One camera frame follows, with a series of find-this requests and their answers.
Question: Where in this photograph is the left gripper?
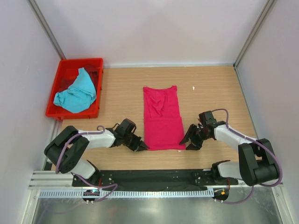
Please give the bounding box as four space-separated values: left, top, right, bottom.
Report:
122 133 147 152

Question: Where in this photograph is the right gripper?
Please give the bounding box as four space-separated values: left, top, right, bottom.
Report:
179 124 211 151

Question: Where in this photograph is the pink t-shirt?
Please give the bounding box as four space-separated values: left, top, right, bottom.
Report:
143 85 185 151

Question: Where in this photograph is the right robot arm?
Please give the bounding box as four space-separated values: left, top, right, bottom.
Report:
180 111 283 187

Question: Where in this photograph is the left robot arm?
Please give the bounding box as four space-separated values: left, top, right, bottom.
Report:
44 119 149 187

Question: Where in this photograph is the right round black connector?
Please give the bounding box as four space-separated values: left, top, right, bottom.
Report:
213 188 229 203

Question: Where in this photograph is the turquoise t-shirt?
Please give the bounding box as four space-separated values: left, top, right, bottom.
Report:
53 68 97 113

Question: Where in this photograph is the red plastic bin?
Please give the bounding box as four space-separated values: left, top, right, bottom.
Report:
45 58 103 120

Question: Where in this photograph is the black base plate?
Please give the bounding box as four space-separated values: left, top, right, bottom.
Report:
71 168 239 191

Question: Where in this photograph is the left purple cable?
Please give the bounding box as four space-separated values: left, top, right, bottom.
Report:
55 125 119 203

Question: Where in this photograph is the purple cable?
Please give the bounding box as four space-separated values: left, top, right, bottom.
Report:
55 125 119 203
211 108 284 204

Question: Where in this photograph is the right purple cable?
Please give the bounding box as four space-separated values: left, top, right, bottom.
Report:
211 108 284 204

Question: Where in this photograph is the white slotted cable duct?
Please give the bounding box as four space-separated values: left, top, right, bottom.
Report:
39 188 214 199

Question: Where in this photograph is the aluminium front rail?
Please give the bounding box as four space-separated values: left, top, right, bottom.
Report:
28 168 285 190

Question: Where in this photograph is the right aluminium corner post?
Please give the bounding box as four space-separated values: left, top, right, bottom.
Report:
233 0 277 70

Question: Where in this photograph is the aluminium corner post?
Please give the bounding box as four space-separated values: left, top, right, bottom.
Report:
27 0 66 60
233 0 277 70

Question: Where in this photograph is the left aluminium corner post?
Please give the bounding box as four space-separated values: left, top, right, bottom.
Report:
27 0 66 60

